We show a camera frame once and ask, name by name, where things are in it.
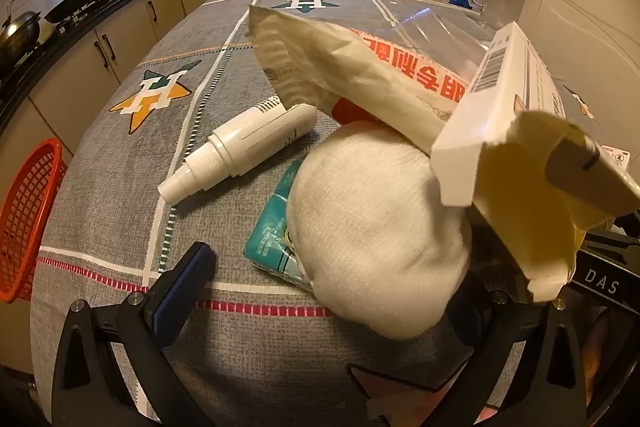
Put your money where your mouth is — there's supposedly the white spray bottle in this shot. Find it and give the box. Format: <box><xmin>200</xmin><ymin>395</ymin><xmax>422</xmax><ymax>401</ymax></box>
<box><xmin>157</xmin><ymin>96</ymin><xmax>318</xmax><ymax>204</ymax></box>

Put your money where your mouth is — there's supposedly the small red-white packet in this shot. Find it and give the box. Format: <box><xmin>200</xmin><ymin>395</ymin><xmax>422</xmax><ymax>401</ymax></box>
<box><xmin>600</xmin><ymin>144</ymin><xmax>633</xmax><ymax>168</ymax></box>

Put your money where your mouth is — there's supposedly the clear plastic packaging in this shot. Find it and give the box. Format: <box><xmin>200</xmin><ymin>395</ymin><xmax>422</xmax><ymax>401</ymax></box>
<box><xmin>390</xmin><ymin>7</ymin><xmax>496</xmax><ymax>82</ymax></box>

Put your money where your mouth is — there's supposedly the teal tissue packet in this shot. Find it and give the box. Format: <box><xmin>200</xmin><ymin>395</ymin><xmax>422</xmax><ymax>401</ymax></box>
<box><xmin>243</xmin><ymin>157</ymin><xmax>321</xmax><ymax>293</ymax></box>

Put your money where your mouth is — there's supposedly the grey star-print tablecloth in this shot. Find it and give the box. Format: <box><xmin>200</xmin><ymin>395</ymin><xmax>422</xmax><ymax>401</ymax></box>
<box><xmin>30</xmin><ymin>0</ymin><xmax>640</xmax><ymax>427</ymax></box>

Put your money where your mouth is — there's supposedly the orange plastic basket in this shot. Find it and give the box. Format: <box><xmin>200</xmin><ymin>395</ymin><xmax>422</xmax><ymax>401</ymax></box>
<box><xmin>0</xmin><ymin>138</ymin><xmax>68</xmax><ymax>304</ymax></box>

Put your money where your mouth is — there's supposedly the red-print paper bag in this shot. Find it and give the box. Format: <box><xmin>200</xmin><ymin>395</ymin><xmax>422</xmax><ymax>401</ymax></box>
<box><xmin>248</xmin><ymin>3</ymin><xmax>468</xmax><ymax>155</ymax></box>

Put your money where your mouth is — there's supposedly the steel lidded wok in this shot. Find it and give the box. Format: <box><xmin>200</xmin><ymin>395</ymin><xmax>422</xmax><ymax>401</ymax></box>
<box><xmin>0</xmin><ymin>9</ymin><xmax>42</xmax><ymax>62</ymax></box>

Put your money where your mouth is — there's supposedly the gas stove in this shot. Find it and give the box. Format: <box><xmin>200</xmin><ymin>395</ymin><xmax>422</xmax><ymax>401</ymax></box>
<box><xmin>47</xmin><ymin>2</ymin><xmax>121</xmax><ymax>35</ymax></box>

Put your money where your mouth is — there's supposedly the person's right forearm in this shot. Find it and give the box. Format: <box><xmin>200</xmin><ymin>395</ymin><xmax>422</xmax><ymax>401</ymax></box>
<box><xmin>582</xmin><ymin>304</ymin><xmax>640</xmax><ymax>410</ymax></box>

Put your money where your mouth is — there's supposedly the white cardboard box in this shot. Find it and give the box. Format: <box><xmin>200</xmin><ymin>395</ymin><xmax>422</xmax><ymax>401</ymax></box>
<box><xmin>431</xmin><ymin>21</ymin><xmax>640</xmax><ymax>304</ymax></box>

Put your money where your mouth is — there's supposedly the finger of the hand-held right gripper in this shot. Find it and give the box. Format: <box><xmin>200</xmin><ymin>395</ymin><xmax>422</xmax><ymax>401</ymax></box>
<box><xmin>582</xmin><ymin>229</ymin><xmax>640</xmax><ymax>275</ymax></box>

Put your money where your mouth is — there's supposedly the white knit cloth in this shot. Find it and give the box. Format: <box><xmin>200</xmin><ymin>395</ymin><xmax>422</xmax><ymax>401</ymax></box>
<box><xmin>286</xmin><ymin>127</ymin><xmax>473</xmax><ymax>342</ymax></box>

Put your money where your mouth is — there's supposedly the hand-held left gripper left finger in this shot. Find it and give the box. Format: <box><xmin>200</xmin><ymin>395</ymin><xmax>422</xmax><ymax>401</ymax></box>
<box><xmin>51</xmin><ymin>242</ymin><xmax>217</xmax><ymax>427</ymax></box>

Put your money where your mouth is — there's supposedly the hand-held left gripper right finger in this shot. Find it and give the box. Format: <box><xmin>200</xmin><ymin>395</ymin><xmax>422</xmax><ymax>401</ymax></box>
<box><xmin>440</xmin><ymin>272</ymin><xmax>587</xmax><ymax>427</ymax></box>

